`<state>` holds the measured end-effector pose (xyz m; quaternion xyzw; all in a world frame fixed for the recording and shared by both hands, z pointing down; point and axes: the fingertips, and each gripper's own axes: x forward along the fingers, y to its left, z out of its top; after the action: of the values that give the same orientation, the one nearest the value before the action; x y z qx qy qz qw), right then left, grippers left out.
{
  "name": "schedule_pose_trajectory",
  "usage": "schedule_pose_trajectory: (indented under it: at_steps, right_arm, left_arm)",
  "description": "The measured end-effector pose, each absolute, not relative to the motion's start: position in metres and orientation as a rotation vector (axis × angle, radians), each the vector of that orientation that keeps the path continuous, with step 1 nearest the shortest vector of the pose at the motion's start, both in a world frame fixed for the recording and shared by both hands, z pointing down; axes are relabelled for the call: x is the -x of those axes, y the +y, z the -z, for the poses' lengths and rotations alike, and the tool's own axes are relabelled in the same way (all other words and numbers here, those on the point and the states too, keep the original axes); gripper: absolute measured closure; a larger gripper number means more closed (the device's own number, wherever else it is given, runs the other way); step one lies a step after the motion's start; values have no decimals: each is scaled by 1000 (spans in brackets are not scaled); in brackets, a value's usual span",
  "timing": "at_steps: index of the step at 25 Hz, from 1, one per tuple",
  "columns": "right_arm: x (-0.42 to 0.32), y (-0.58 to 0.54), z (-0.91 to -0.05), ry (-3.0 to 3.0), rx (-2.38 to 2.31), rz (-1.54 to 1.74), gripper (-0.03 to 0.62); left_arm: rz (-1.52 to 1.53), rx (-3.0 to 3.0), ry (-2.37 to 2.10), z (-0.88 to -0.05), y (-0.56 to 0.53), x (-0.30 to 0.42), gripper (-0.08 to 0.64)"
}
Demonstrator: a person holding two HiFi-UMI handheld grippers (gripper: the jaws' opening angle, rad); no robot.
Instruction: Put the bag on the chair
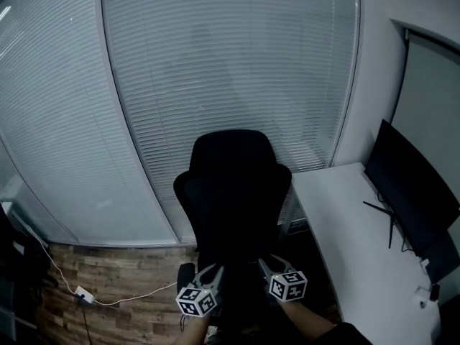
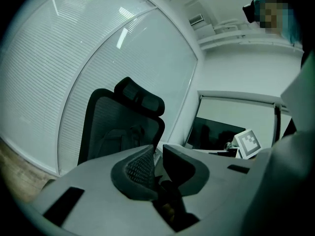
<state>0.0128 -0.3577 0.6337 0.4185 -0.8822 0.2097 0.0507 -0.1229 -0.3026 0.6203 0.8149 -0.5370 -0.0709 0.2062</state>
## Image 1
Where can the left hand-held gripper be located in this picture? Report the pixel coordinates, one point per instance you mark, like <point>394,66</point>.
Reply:
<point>196,302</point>

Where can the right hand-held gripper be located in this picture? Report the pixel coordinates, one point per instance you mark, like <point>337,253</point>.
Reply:
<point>289,286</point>

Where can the black office chair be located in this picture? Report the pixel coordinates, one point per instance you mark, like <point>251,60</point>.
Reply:
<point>230,153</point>

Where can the person's right forearm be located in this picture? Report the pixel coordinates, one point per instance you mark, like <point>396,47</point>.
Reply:
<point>305,322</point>

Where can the person's left forearm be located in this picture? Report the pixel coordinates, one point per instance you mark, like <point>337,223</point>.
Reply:
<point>196,331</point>

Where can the white desk leg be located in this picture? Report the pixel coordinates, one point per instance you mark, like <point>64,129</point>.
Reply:
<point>287,217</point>

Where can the person's dark sleeve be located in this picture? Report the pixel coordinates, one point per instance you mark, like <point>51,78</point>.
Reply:
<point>354,334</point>

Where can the white power strip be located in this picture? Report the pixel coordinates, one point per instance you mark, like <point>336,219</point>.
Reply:
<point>85,295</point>

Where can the white plug adapter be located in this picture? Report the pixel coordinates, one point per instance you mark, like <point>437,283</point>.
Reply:
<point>424,264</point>

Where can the small white desk gadget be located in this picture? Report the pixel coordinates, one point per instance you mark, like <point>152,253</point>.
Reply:
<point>422,298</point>

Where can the white power strip lead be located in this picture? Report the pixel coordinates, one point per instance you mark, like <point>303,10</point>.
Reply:
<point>54,264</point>

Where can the black monitor with thin stand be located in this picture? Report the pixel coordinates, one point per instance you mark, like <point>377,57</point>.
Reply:
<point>406,178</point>

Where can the small black desk gadget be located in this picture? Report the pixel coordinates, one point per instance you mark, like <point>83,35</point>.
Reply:
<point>435,292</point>

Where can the narrow white window blind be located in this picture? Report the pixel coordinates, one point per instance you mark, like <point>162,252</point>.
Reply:
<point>230,56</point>

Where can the wide white window blind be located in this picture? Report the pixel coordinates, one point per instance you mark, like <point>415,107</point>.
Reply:
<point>54,120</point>

